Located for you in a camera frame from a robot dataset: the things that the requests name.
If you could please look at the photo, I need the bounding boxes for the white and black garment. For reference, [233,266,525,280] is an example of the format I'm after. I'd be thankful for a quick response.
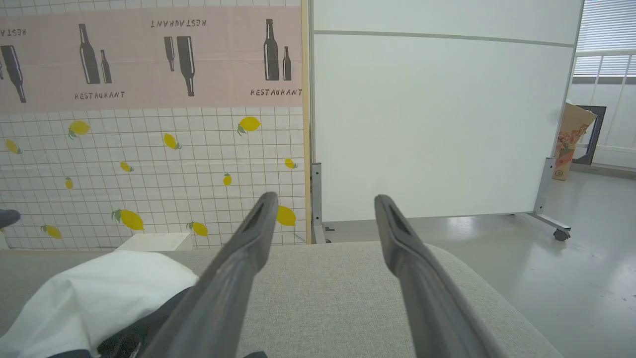
[0,250,269,358]

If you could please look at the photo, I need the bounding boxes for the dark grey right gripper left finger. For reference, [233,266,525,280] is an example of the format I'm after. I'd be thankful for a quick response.
[142,192,279,358]

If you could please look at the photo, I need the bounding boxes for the white window blinds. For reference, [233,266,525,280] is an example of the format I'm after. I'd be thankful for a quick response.
[573,0,636,78]

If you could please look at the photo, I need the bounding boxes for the white rolling partition board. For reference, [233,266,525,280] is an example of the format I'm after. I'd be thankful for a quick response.
[309,0,585,244]

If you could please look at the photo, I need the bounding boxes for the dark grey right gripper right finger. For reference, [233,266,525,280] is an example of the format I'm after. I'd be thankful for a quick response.
[374,194,506,358]

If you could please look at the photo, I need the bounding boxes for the small white box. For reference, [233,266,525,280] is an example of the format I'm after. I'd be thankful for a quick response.
[115,232,193,252]

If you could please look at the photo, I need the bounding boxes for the lemon and bottle print backdrop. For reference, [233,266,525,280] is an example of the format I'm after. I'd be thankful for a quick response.
[0,0,312,245]

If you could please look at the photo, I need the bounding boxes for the flower print cardboard box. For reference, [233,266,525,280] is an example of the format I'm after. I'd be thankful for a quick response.
[553,102,598,181]

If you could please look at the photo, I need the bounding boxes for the dark picture frame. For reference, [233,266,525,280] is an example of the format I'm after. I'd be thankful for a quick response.
[571,105,607,166]

